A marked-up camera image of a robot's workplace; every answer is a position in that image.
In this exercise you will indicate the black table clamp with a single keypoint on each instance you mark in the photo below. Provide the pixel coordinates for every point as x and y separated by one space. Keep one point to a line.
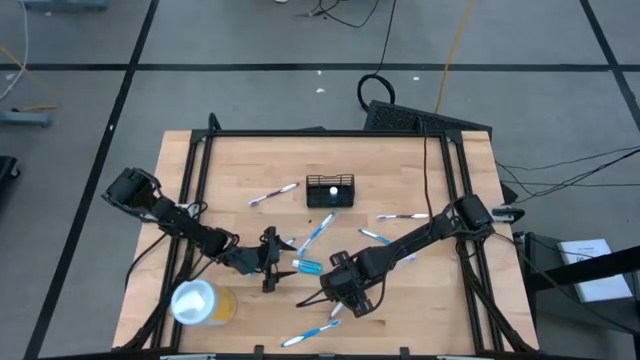
258 350
404 352

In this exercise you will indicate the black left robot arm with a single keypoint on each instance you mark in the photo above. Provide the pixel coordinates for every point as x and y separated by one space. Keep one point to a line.
185 225

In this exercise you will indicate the grey-blue table foot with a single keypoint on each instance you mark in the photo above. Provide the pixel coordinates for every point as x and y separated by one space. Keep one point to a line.
25 119
65 5

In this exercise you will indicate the blue toothbrush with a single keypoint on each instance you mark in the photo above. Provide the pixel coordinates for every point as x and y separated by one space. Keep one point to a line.
375 236
310 333
290 243
315 234

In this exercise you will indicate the clear plastic cup with lid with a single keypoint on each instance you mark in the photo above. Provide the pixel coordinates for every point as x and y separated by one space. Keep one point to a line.
200 302

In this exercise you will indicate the dark grey side table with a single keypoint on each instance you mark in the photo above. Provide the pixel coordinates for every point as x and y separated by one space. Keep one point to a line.
550 310

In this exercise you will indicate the black and silver clamp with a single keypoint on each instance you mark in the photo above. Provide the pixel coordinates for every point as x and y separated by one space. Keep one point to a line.
510 215

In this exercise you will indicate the teal toothpaste tube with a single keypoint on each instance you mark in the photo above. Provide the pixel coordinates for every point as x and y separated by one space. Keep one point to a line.
333 190

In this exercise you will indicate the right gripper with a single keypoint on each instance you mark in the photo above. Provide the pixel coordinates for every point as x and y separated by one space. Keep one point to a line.
350 280

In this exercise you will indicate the silver metal bracket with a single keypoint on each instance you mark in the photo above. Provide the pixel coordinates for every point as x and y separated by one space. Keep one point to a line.
457 357
187 357

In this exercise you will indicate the black caster base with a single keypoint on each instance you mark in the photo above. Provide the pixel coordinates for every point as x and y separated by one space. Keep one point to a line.
6 170

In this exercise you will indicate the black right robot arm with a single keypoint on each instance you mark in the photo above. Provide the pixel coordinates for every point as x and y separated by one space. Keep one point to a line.
415 240

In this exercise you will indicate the teal mouthwash bottle white cap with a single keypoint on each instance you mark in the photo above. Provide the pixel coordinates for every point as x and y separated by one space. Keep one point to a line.
309 266

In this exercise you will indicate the black metal table frame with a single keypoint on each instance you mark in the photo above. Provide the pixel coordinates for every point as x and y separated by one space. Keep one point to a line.
325 133

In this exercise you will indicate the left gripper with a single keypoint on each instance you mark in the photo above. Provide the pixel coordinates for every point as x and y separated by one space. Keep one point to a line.
255 257

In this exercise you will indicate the white booklet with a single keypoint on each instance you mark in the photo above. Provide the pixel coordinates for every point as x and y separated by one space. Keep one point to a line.
605 290

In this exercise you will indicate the black metal beam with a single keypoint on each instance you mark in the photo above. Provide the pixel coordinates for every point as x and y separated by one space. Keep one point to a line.
575 270

